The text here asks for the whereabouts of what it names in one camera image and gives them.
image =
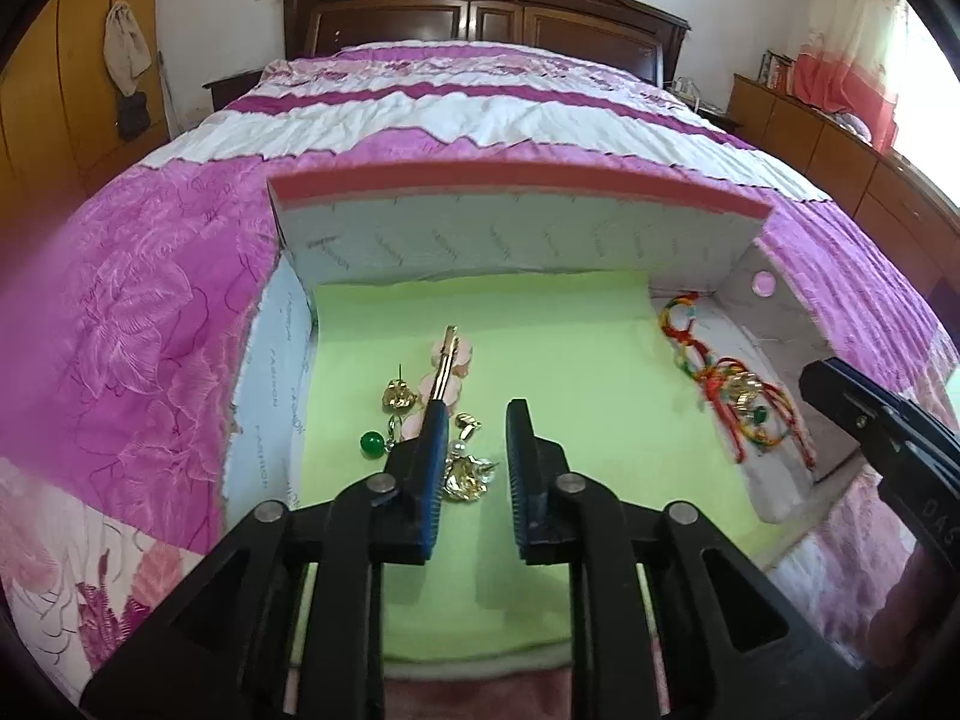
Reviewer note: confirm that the gold leaf pearl earring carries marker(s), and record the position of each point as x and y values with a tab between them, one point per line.
465	478

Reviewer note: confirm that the long wooden cabinet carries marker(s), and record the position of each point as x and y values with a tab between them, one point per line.
825	142

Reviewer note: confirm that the white and red curtain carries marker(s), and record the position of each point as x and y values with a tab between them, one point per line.
847	52

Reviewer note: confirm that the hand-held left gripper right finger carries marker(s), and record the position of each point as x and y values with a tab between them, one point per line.
521	484

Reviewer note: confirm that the dark wooden headboard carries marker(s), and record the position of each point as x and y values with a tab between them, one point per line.
420	22

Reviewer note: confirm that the white power strip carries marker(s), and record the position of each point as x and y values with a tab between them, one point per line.
686	88

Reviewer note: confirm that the row of books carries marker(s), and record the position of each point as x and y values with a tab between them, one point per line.
776	71

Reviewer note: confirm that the grey pink cushion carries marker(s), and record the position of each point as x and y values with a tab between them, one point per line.
853	126

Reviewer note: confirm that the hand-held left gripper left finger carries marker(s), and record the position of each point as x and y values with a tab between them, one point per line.
431	484

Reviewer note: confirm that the green bead earring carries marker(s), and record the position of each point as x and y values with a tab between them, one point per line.
370	442
759	414

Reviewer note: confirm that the dark wooden nightstand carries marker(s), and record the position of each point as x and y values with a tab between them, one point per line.
232	88

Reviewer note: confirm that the beige hanging towel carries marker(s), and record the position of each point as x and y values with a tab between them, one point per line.
126	45

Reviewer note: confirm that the wooden wardrobe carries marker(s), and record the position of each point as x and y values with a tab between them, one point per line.
52	105

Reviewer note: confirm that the red cardboard box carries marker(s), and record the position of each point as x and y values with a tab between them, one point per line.
525	240

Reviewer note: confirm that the black hanging bag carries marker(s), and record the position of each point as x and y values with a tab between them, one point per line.
133	116

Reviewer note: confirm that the pale green paper sheet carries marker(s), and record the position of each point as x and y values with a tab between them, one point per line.
600	360

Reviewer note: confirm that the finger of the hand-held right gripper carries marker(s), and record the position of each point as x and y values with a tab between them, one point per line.
844	394

